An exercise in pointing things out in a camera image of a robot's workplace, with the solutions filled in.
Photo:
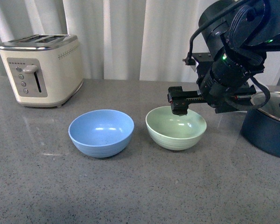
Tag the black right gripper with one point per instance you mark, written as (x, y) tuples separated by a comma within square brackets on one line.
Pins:
[(221, 84)]

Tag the blue saucepan with handle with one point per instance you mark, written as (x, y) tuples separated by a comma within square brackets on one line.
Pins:
[(262, 131)]

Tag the green bowl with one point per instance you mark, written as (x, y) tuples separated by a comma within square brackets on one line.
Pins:
[(175, 132)]

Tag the blue bowl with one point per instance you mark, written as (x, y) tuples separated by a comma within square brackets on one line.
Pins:
[(101, 133)]

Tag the white curtain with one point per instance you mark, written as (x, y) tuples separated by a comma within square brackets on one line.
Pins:
[(120, 39)]

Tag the glass lid with blue knob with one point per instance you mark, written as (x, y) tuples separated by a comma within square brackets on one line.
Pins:
[(272, 107)]

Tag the cream toaster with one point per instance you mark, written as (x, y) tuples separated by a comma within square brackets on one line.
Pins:
[(44, 70)]

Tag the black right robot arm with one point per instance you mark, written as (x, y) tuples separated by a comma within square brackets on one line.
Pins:
[(238, 35)]

